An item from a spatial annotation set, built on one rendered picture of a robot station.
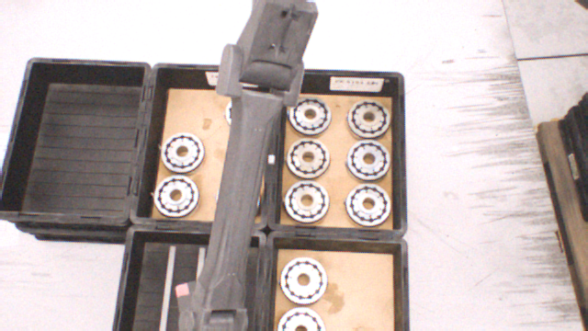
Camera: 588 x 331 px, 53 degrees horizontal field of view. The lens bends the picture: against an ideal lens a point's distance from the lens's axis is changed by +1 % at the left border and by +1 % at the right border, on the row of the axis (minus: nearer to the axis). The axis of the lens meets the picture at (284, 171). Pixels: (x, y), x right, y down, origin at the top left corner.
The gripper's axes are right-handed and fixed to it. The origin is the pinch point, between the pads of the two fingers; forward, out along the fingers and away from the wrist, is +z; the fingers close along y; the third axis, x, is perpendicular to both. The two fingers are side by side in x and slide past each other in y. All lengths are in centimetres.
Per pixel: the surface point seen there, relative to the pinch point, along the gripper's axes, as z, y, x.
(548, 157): 87, -24, 128
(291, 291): 15.8, -0.9, 18.4
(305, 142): 19.9, -33.8, 30.9
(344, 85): 19, -45, 44
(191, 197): 20.2, -27.6, 1.8
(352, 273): 18.1, -1.4, 32.8
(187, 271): 21.5, -11.3, -2.8
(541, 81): 105, -57, 147
